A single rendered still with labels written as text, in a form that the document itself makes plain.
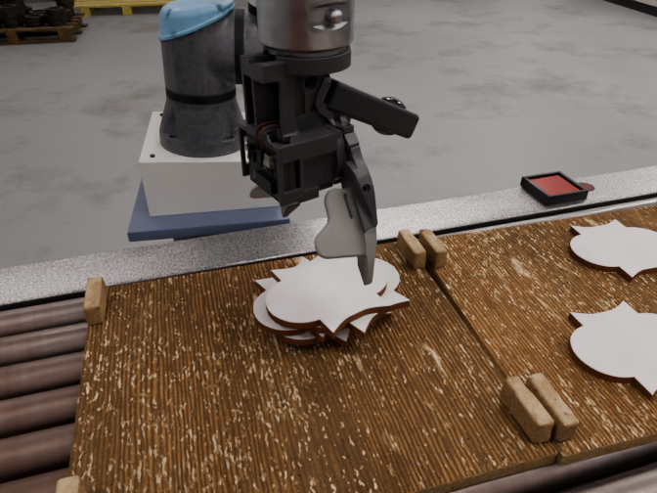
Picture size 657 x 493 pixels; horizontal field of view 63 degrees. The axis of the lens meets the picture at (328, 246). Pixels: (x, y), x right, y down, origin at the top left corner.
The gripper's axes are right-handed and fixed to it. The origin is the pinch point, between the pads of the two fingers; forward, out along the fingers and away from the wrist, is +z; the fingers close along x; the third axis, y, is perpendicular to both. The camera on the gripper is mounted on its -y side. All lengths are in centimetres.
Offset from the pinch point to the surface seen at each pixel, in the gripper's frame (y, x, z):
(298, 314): 4.9, 1.8, 5.4
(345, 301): -0.2, 2.9, 5.4
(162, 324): 15.6, -10.1, 10.2
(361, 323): -0.2, 5.6, 6.4
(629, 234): -43.5, 9.6, 9.2
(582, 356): -17.8, 19.9, 9.2
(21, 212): 20, -236, 104
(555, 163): -243, -123, 103
